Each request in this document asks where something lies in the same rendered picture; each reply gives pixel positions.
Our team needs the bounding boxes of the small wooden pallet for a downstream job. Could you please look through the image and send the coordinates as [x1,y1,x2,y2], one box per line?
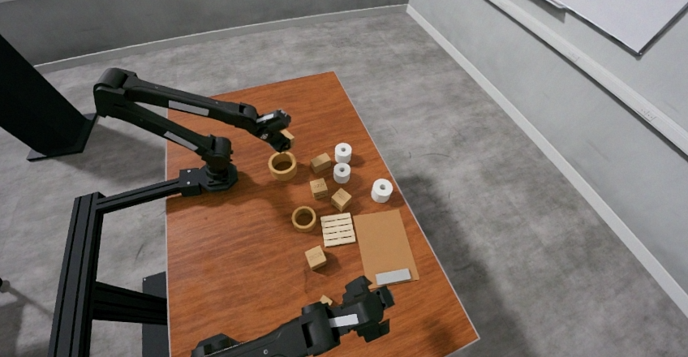
[320,213,355,247]

